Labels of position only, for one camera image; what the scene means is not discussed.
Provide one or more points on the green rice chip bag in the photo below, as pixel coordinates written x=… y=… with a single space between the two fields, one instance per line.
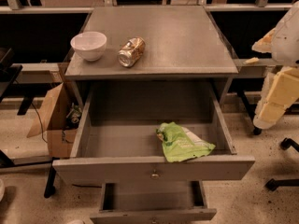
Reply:
x=180 y=144

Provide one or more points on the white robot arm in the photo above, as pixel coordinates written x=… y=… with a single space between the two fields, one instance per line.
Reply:
x=285 y=41

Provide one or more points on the brass drawer knob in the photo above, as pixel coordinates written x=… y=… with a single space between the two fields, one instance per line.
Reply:
x=154 y=175

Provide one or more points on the grey open top drawer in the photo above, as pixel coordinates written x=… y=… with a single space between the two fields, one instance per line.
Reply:
x=117 y=142

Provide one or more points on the grey lower drawer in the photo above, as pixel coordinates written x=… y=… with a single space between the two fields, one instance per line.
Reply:
x=153 y=203

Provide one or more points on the small yellow foam scrap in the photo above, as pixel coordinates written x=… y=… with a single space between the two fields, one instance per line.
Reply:
x=251 y=60

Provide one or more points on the black office chair base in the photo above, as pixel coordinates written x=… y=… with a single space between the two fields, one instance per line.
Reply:
x=272 y=184

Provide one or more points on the crushed gold soda can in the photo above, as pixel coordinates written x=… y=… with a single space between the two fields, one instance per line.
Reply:
x=131 y=52

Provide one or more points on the grey wooden cabinet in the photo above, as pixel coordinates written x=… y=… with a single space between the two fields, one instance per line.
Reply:
x=182 y=44

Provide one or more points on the white ceramic bowl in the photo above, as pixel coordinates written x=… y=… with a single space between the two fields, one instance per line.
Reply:
x=90 y=46

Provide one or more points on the brown cardboard box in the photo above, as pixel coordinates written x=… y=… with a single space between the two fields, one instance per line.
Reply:
x=52 y=121

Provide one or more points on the black table leg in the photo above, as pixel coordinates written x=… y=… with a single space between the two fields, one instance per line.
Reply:
x=50 y=189

